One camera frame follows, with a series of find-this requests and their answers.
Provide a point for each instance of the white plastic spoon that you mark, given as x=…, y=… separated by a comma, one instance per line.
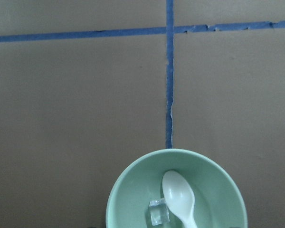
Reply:
x=179, y=197

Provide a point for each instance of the single clear ice cube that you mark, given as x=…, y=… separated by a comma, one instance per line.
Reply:
x=158, y=212

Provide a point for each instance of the green bowl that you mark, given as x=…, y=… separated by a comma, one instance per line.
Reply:
x=218, y=201

